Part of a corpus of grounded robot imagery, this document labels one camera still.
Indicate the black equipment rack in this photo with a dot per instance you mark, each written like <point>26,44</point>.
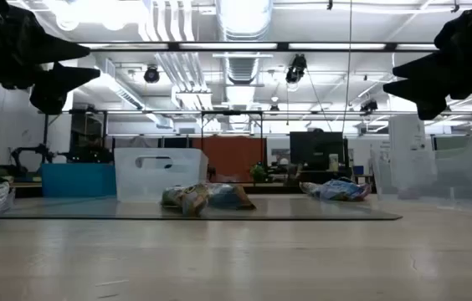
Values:
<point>89,152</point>

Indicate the black ceiling spotlight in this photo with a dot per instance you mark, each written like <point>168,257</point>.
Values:
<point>151,74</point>
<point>296,69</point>
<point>369,105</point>

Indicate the dark-bordered rectangular mat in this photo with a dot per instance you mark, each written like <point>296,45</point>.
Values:
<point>294,211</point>

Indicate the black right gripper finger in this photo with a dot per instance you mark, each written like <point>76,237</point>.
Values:
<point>420,91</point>
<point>432,67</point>

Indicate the white board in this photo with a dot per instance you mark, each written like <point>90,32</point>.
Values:
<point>407,159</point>

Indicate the clear plastic bin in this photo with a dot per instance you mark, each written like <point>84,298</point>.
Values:
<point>449,180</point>

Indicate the black background robot arm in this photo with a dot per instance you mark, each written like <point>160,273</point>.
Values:
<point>39,149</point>

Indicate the silver air duct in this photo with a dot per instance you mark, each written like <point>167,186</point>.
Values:
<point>244,25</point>

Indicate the orange partition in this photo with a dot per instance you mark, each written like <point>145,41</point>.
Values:
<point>232,161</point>

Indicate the black monitor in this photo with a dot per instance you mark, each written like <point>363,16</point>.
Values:
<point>315,150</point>

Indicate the small green plant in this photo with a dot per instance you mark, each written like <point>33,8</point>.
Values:
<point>258,172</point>

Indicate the green yellow granola bar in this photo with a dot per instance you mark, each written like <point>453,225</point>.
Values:
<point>190,200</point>

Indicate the blue orange granola bar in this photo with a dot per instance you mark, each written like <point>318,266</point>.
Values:
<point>227,196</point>

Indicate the black stand frame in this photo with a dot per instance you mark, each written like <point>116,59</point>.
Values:
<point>232,112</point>

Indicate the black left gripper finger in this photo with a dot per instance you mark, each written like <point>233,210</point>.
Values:
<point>52,49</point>
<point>68,78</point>

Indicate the blue plastic bin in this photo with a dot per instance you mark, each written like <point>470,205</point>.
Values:
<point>77,180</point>

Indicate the red green granola bar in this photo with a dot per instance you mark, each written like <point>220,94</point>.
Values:
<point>361,193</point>

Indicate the black overhead beam with lights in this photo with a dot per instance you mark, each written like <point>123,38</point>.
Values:
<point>282,46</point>

